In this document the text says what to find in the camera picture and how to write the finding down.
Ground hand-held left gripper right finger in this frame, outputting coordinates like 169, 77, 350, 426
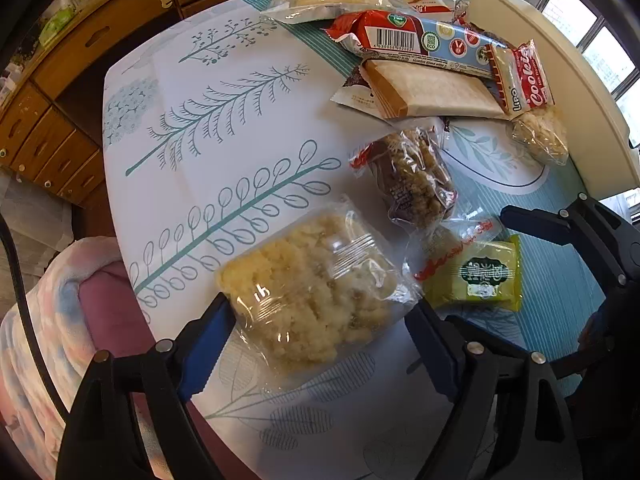
404, 299, 583, 480

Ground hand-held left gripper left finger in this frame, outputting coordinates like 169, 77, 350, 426
57, 292, 238, 480

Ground teal leaf-print tablecloth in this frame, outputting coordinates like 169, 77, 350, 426
102, 0, 608, 480

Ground brown crumb snack packet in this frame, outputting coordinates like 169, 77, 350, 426
348, 127, 458, 231

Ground wooden desk with drawers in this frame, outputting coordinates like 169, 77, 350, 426
0, 0, 291, 208

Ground clear packet with red print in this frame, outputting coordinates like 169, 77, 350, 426
402, 215, 503, 306

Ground tan paper-look snack packet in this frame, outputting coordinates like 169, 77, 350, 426
361, 57, 516, 121

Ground metal window grille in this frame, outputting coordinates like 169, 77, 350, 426
440, 0, 640, 111

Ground white and brown snack packet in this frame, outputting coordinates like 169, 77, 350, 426
330, 67, 386, 111

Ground small yellow crumb snack packet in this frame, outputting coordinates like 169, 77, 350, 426
507, 105, 571, 166

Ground red and blue biscuit packet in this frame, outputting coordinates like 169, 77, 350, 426
325, 10, 501, 81

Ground white plastic tray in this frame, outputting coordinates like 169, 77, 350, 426
470, 0, 640, 201

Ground black cable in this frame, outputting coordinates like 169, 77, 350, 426
0, 215, 68, 416

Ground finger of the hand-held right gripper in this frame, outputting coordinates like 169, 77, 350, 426
500, 192, 640, 288
547, 335, 618, 376

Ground green snack packet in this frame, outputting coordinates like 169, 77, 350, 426
422, 234, 523, 313

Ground red and white cookie packet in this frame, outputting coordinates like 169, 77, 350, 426
487, 40, 556, 121

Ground large yellow crumb snack packet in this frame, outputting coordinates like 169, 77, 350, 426
215, 195, 423, 391

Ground white sandwich bread packet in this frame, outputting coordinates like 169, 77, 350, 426
260, 0, 401, 26

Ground pastel floral blanket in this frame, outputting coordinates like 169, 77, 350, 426
0, 235, 126, 480

